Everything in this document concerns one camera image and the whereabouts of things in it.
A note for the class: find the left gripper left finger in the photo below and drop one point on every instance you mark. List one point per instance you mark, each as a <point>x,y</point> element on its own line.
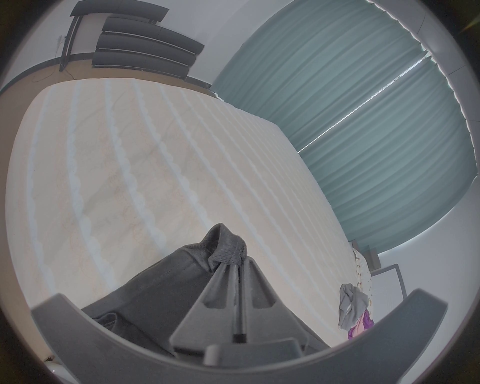
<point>210,318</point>

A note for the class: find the blue-green curtain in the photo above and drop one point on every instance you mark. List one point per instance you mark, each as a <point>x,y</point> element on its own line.
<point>393,168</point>
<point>318,67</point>

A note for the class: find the bed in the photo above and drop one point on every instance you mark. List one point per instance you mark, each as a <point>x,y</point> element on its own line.
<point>150,168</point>

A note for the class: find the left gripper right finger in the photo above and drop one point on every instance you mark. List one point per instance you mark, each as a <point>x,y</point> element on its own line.
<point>273,322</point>

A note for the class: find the pile of clothes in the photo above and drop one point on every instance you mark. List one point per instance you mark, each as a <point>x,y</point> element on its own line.
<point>362,326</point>

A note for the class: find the black T-shirt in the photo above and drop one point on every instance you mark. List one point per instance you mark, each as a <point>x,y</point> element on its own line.
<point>157,300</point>

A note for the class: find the grey garment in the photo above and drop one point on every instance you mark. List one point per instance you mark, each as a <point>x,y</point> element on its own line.
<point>352,303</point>

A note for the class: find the grey bedside table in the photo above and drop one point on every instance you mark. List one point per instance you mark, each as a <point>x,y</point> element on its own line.
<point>372,258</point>

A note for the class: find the white printed pillow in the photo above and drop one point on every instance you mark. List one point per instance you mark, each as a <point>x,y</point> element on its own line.
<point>362,273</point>

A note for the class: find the black dressing table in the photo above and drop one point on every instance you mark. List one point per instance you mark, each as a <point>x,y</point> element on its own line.
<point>150,45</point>

